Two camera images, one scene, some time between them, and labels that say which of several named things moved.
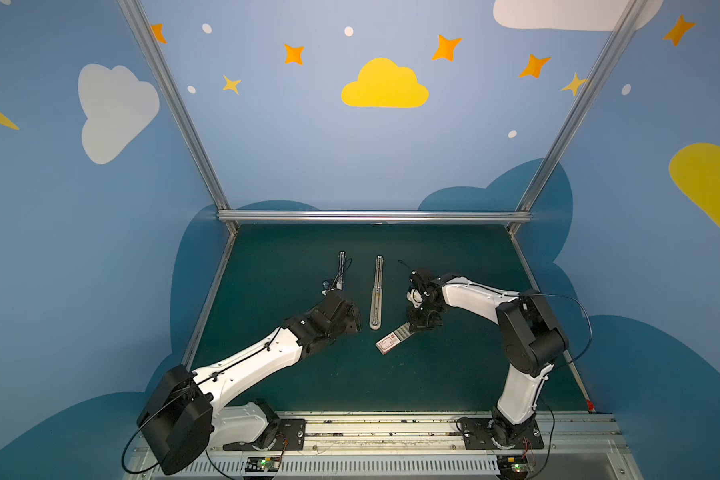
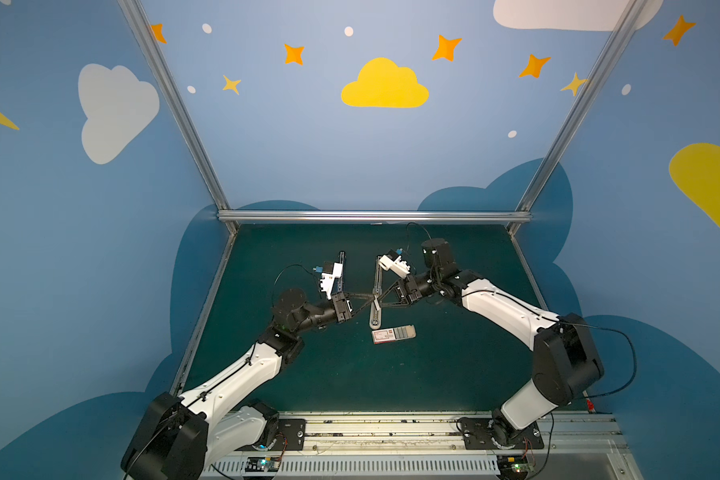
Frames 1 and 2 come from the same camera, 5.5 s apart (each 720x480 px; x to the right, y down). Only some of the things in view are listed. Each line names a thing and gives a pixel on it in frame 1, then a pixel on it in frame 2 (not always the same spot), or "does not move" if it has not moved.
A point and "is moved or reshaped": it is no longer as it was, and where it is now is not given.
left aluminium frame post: x=138 y=22 does not move
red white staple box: x=386 y=344 is moved or reshaped
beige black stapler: x=376 y=297 does not move
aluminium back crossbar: x=374 y=216 does not move
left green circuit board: x=263 y=463 does not move
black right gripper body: x=423 y=315 → x=408 y=289
